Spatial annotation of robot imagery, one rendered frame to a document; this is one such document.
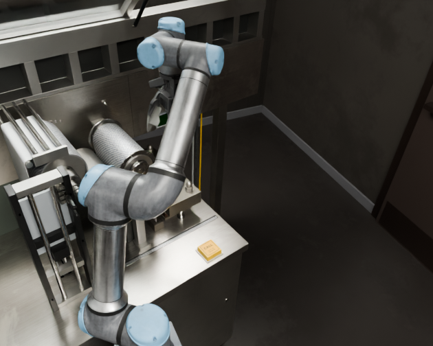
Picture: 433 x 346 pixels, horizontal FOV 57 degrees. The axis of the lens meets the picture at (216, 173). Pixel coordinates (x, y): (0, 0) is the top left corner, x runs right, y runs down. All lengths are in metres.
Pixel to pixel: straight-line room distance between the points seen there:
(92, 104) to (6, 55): 0.35
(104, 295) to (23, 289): 0.51
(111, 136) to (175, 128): 0.58
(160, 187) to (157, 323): 0.42
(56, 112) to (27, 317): 0.73
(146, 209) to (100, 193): 0.12
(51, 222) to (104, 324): 0.34
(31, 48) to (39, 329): 0.93
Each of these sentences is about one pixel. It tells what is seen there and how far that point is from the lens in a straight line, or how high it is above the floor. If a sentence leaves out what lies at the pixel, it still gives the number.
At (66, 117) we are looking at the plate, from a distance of 1.64.
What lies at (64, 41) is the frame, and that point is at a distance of 1.53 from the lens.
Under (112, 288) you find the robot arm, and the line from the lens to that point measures 1.18.
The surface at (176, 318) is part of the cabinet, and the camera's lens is 1.76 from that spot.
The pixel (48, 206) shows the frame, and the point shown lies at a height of 1.33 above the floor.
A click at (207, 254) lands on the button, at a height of 0.92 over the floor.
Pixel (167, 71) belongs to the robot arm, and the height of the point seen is 1.64.
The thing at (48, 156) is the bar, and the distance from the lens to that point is 1.25.
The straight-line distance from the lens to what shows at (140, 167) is 1.44.
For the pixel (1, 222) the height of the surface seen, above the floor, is 0.96.
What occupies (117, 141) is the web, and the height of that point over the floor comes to 1.31.
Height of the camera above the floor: 2.16
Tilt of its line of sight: 39 degrees down
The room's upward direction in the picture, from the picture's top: 3 degrees clockwise
